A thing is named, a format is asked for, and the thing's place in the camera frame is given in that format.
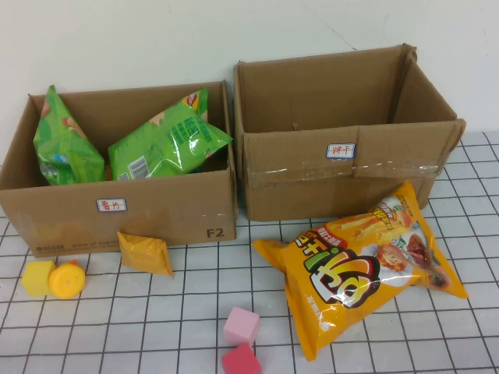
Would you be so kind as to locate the white black grid tablecloth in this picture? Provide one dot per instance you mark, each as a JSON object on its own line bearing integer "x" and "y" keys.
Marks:
{"x": 156, "y": 331}

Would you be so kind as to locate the red foam cube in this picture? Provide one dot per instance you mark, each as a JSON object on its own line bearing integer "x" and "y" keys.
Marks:
{"x": 239, "y": 360}

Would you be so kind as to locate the tall taped cardboard box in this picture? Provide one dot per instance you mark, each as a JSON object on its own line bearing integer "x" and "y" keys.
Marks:
{"x": 296, "y": 187}

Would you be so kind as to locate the small orange snack packet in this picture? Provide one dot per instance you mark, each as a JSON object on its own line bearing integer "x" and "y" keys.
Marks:
{"x": 144, "y": 253}

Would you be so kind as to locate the large orange snack bag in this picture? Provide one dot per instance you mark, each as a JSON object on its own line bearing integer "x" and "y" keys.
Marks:
{"x": 351, "y": 272}

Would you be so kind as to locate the green chip bag with barcode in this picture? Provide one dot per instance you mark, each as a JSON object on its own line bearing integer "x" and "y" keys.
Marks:
{"x": 163, "y": 148}

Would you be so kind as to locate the pink foam cube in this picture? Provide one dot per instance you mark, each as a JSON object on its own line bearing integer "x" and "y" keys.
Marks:
{"x": 241, "y": 325}

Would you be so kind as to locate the white label red handwriting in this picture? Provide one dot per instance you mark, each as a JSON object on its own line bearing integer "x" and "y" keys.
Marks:
{"x": 111, "y": 205}
{"x": 341, "y": 151}

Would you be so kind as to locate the cardboard box with F2 print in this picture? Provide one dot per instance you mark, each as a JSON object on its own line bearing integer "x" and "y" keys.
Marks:
{"x": 175, "y": 210}

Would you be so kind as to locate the green snack bag nut print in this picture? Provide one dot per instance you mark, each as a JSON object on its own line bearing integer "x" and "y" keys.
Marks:
{"x": 62, "y": 148}

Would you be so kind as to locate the yellow foam block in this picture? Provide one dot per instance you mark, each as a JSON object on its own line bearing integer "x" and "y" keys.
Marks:
{"x": 35, "y": 278}

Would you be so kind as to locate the yellow round duck toy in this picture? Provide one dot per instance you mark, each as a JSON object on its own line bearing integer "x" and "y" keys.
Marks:
{"x": 68, "y": 280}

